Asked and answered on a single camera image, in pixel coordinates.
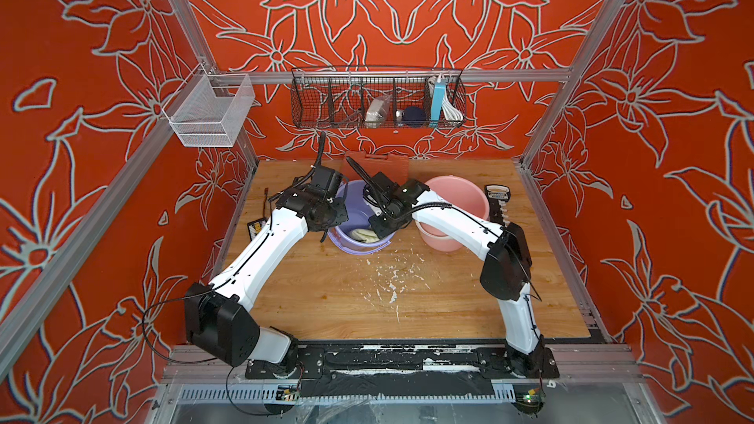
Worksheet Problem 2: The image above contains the purple plastic bucket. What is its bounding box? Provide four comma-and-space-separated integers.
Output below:
328, 180, 393, 256

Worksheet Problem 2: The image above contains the yellow stained cloth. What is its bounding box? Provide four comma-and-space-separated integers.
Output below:
349, 228, 381, 245

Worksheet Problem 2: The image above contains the pink plastic bucket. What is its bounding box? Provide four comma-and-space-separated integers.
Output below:
415, 176, 490, 257

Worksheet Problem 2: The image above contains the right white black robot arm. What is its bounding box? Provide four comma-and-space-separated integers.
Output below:
363, 173, 546, 376

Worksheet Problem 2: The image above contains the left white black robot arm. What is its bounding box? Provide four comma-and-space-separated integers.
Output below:
183, 181, 348, 367

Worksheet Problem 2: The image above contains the small black yellow card device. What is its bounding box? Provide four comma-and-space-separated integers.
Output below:
247, 218, 267, 241

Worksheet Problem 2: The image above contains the dark blue round object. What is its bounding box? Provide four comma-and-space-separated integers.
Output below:
402, 106, 426, 129

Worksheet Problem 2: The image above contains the clear plastic bottle in basket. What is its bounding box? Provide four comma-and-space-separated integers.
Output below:
364, 95, 392, 129

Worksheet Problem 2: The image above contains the light blue box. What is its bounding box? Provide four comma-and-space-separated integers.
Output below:
428, 77, 446, 128

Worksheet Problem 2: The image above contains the black white handled brush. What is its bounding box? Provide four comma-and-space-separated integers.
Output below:
484, 185, 512, 226

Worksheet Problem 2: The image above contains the white cable bundle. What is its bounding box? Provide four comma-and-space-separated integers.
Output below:
441, 90, 465, 128

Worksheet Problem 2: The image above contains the black wire wall basket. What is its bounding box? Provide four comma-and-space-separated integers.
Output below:
291, 65, 467, 130

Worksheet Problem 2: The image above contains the white wire mesh basket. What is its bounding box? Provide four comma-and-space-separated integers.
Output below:
163, 75, 255, 148

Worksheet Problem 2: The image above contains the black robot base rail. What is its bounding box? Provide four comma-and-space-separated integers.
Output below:
245, 340, 560, 398

